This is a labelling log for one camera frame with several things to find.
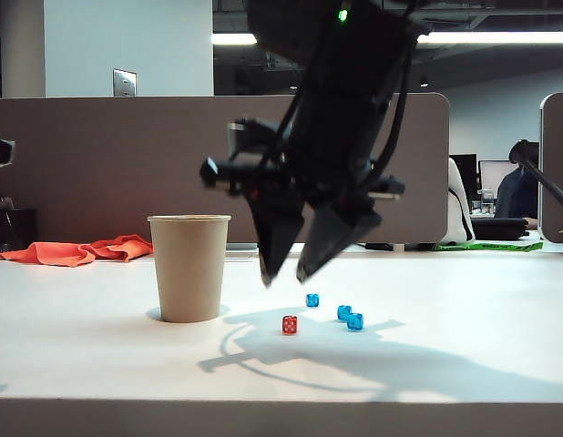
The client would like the metal wall plate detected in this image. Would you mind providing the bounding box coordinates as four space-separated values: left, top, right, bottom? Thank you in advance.
112 68 138 97

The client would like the orange cloth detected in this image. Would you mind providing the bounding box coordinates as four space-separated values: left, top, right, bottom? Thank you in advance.
0 234 154 268

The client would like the bright computer monitor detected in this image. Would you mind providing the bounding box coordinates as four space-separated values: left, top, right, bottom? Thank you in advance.
478 159 519 190

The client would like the white-edged brown desk partition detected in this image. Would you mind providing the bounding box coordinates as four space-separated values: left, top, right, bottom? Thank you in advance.
538 91 563 244

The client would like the black zipped case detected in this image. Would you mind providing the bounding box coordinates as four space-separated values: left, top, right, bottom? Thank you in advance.
470 217 531 241

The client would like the dark computer monitor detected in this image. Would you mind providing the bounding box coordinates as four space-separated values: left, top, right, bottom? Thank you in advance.
452 153 478 188

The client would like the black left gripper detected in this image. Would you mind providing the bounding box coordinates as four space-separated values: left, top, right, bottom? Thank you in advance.
0 131 16 170

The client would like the white bag with black strap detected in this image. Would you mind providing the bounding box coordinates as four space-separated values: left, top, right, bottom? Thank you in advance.
446 157 476 245

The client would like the brown paper cup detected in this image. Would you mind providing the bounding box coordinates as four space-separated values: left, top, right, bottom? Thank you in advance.
147 214 231 324

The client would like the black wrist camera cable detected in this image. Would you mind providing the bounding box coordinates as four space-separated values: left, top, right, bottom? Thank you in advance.
261 88 311 177

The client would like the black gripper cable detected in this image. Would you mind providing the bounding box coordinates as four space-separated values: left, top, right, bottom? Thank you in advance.
374 25 414 183

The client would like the ceiling light strip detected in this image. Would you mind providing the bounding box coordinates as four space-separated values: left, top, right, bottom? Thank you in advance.
211 30 563 46

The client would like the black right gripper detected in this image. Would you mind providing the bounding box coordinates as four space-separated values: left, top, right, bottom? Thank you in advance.
200 89 406 288

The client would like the black slanted pole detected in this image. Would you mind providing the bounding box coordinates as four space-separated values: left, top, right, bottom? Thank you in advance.
513 152 563 209

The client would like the green flat wrapper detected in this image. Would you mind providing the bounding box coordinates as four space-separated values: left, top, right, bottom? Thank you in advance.
435 240 544 252

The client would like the seated person in dark shirt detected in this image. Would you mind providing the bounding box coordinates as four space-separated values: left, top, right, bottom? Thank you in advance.
494 139 541 229

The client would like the wide brown desk partition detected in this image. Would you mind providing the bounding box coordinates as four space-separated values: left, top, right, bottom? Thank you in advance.
0 93 450 245

